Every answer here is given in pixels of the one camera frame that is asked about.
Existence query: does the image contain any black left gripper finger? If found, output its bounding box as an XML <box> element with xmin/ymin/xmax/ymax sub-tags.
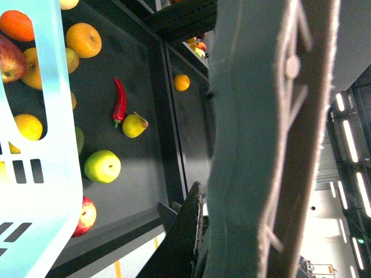
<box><xmin>137</xmin><ymin>181</ymin><xmax>203</xmax><ymax>277</ymax></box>

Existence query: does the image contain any light blue plastic basket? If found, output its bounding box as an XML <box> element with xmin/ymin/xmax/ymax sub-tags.
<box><xmin>1</xmin><ymin>1</ymin><xmax>82</xmax><ymax>277</ymax></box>

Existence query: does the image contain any yellow lemon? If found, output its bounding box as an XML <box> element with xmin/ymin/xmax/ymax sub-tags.
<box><xmin>14</xmin><ymin>114</ymin><xmax>43</xmax><ymax>141</ymax></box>

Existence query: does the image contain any grey basket handle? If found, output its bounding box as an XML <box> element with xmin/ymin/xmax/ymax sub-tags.
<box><xmin>196</xmin><ymin>1</ymin><xmax>340</xmax><ymax>277</ymax></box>

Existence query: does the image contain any black fruit shelf tray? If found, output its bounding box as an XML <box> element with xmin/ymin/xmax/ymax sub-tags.
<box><xmin>49</xmin><ymin>1</ymin><xmax>184</xmax><ymax>277</ymax></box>

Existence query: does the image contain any orange on neighbour shelf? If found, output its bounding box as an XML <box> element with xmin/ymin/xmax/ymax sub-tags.
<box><xmin>173</xmin><ymin>74</ymin><xmax>190</xmax><ymax>92</ymax></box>

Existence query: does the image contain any red apple front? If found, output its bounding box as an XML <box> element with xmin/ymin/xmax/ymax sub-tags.
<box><xmin>71</xmin><ymin>196</ymin><xmax>97</xmax><ymax>238</ymax></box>

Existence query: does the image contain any green apple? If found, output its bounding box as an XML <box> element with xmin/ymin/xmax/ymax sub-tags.
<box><xmin>84</xmin><ymin>150</ymin><xmax>121</xmax><ymax>184</ymax></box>

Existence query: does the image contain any yellow green pear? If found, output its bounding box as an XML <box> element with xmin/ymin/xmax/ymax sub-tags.
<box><xmin>122</xmin><ymin>112</ymin><xmax>149</xmax><ymax>138</ymax></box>

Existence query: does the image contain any green avocado right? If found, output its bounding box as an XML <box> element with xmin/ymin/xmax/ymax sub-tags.
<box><xmin>75</xmin><ymin>126</ymin><xmax>85</xmax><ymax>155</ymax></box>

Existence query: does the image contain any red chili pepper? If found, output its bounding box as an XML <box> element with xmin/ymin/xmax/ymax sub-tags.
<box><xmin>112</xmin><ymin>77</ymin><xmax>127</xmax><ymax>128</ymax></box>

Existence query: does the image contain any brown kiwi front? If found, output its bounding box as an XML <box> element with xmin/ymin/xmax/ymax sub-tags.
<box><xmin>71</xmin><ymin>92</ymin><xmax>77</xmax><ymax>110</ymax></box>

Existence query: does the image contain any brown kiwi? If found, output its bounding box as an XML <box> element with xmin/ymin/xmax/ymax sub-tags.
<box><xmin>66</xmin><ymin>47</ymin><xmax>79</xmax><ymax>74</ymax></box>
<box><xmin>71</xmin><ymin>92</ymin><xmax>77</xmax><ymax>110</ymax></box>

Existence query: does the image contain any brown kiwi back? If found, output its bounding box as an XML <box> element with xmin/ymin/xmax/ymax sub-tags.
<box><xmin>66</xmin><ymin>47</ymin><xmax>79</xmax><ymax>74</ymax></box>

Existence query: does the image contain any orange yellow mango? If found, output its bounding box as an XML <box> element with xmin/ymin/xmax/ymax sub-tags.
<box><xmin>21</xmin><ymin>47</ymin><xmax>42</xmax><ymax>90</ymax></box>

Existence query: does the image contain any orange yellow round pear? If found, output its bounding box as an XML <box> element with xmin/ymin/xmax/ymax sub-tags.
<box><xmin>66</xmin><ymin>23</ymin><xmax>102</xmax><ymax>58</ymax></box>

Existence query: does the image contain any red yellow apple centre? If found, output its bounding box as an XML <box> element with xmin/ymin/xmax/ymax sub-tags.
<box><xmin>1</xmin><ymin>35</ymin><xmax>27</xmax><ymax>83</ymax></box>

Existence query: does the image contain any white pear back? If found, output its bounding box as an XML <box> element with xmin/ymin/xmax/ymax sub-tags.
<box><xmin>60</xmin><ymin>0</ymin><xmax>79</xmax><ymax>10</ymax></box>

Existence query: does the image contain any small orange mandarin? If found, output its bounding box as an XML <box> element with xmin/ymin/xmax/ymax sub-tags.
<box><xmin>1</xmin><ymin>10</ymin><xmax>35</xmax><ymax>42</ymax></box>

